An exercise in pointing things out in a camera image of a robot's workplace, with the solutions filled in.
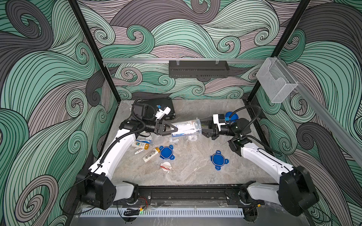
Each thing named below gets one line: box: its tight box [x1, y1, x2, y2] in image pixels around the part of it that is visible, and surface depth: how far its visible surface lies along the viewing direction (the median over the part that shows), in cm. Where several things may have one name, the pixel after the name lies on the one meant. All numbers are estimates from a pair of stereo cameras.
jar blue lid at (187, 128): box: [171, 118, 203, 138], surface depth 62 cm
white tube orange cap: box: [142, 147, 161, 163], surface depth 89 cm
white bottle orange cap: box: [131, 141, 150, 151], surface depth 92 cm
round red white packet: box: [160, 161, 173, 174], surface depth 85 cm
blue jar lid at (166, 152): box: [159, 144, 176, 161], surface depth 92 cm
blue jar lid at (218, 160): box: [210, 150, 230, 171], surface depth 89 cm
